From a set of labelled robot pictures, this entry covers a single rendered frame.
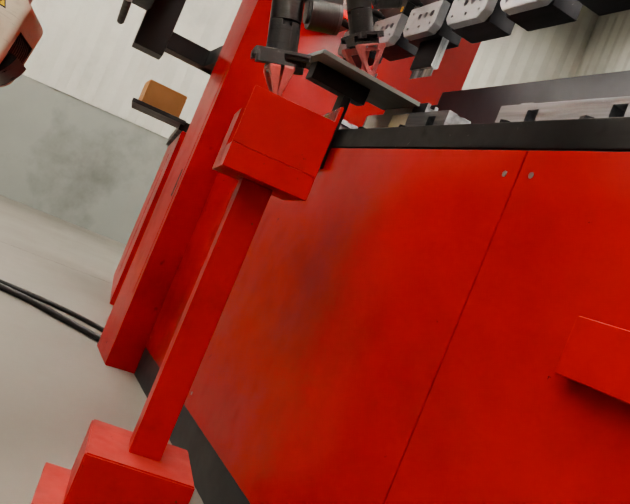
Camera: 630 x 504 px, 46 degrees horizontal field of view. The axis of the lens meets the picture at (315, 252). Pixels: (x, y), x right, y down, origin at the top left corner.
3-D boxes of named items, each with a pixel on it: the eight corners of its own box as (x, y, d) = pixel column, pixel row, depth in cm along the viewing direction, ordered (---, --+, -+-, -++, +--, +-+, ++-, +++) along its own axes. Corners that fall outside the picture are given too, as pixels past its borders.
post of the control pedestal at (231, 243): (128, 441, 139) (239, 178, 140) (158, 451, 140) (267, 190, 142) (128, 452, 133) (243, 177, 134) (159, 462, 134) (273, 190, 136)
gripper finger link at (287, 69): (290, 108, 130) (297, 55, 129) (250, 102, 128) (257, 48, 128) (283, 113, 136) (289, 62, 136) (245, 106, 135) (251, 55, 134)
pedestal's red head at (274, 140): (211, 169, 146) (246, 85, 146) (284, 200, 150) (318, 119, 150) (222, 164, 126) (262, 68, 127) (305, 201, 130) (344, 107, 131)
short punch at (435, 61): (406, 77, 182) (421, 42, 182) (412, 81, 182) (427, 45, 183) (427, 73, 172) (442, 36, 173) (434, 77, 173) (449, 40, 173)
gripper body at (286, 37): (311, 65, 130) (316, 23, 130) (254, 55, 128) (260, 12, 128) (303, 72, 137) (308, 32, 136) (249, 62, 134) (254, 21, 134)
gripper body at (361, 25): (365, 44, 175) (362, 12, 174) (385, 38, 166) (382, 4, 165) (340, 46, 173) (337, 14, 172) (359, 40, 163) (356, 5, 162)
